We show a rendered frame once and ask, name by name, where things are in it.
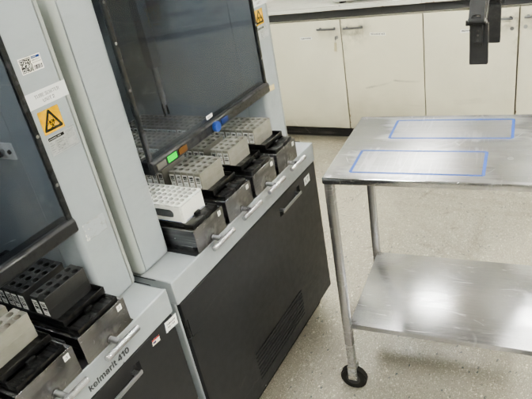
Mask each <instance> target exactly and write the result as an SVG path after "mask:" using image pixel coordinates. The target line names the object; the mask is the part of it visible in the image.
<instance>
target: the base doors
mask: <svg viewBox="0 0 532 399"><path fill-rule="evenodd" d="M527 14H529V15H530V16H532V5H526V6H521V10H520V26H519V6H511V7H502V10H501V18H505V17H510V16H512V17H513V20H502V21H501V31H500V42H499V43H488V64H479V65H470V64H469V32H462V33H461V29H469V26H466V21H468V19H469V9H464V10H451V11H439V12H427V13H424V19H423V13H408V14H398V15H386V16H376V17H356V18H345V19H332V20H320V21H299V22H287V23H275V24H270V29H271V34H272V43H273V48H274V53H275V62H276V68H277V73H278V78H279V87H280V92H281V97H282V102H283V111H284V116H285V122H286V126H299V127H342V128H355V126H356V125H357V123H358V122H359V121H360V119H361V118H362V117H370V116H471V115H514V114H516V115H522V114H532V18H524V17H525V16H526V15H527ZM361 25H362V26H363V28H359V29H346V30H343V28H346V26H347V27H348V28H351V27H360V26H361ZM524 25H528V27H527V28H523V26H524ZM333 27H335V28H336V29H335V30H330V31H316V29H319V28H322V29H333ZM510 27H514V30H512V31H511V30H510ZM370 32H385V33H386V35H385V36H370ZM335 36H338V39H336V42H335ZM300 37H312V40H300ZM518 37H519V57H518V73H517V89H516V104H515V85H516V69H517V53H518ZM334 43H336V51H334ZM424 64H425V68H424ZM425 90H426V92H425Z"/></svg>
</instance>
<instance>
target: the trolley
mask: <svg viewBox="0 0 532 399"><path fill-rule="evenodd" d="M322 184H324V188H325V199H326V206H327V212H328V218H329V229H330V235H331V241H332V252H333V259H334V264H335V271H336V282H337V288H338V295H339V300H340V312H341V317H342V324H343V330H344V341H345V347H346V353H347V360H348V365H346V366H344V367H343V370H342V371H341V377H342V379H343V381H344V382H345V383H346V384H348V385H349V386H352V387H355V388H359V387H363V386H365V385H366V383H367V379H368V376H367V373H366V371H365V370H364V369H363V368H362V367H359V361H358V360H356V356H355V343H354V336H353V330H352V329H359V330H365V331H370V332H376V333H385V334H391V335H396V336H406V337H411V338H416V339H422V340H432V341H438V342H443V343H448V344H458V345H463V346H469V347H475V348H484V349H489V350H495V351H500V352H510V353H515V354H521V355H531V356H532V266H531V265H522V264H505V263H496V262H487V261H478V260H461V259H452V258H443V257H433V256H417V255H408V254H399V253H381V250H380V240H379V230H378V212H377V202H376V192H375V186H386V187H407V188H448V189H469V190H489V191H510V192H532V114H522V115H471V116H370V117H362V118H361V119H360V121H359V122H358V123H357V125H356V126H355V128H354V130H353V131H352V133H351V134H350V136H349V137H348V139H347V141H346V142H345V144H344V145H343V146H342V148H341V149H340V151H339V153H338V154H337V156H336V157H335V158H334V160H333V161H332V164H331V165H330V166H329V168H328V169H327V171H326V172H325V174H324V176H323V177H322ZM335 184H345V185H366V186H367V196H368V205H369V214H370V231H371V240H372V249H373V257H374V263H373V265H372V268H371V270H370V274H369V276H368V278H367V281H366V283H365V286H364V288H363V292H362V294H361V296H360V298H359V301H358V304H357V306H356V308H355V312H354V314H353V316H352V318H351V311H350V305H349V297H348V285H347V279H346V272H345V266H344V254H343V247H342V240H341V233H340V221H339V215H338V208H337V201H336V189H335Z"/></svg>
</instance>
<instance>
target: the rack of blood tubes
mask: <svg viewBox="0 0 532 399"><path fill-rule="evenodd" d="M147 184H148V187H149V190H150V194H151V197H152V200H153V203H154V207H155V210H156V213H157V216H158V219H163V220H169V221H174V222H182V223H186V221H187V220H188V219H190V218H191V217H193V216H194V212H195V211H196V210H197V209H200V208H201V207H202V206H205V204H204V201H203V195H202V192H201V189H200V188H190V187H182V186H174V185H167V184H153V183H147ZM201 209H202V208H201ZM201 209H200V210H201Z"/></svg>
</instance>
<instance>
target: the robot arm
mask: <svg viewBox="0 0 532 399"><path fill-rule="evenodd" d="M502 4H505V0H470V4H469V19H468V21H465V26H469V64H470V65H479V64H488V43H499V42H500V31H501V10H502Z"/></svg>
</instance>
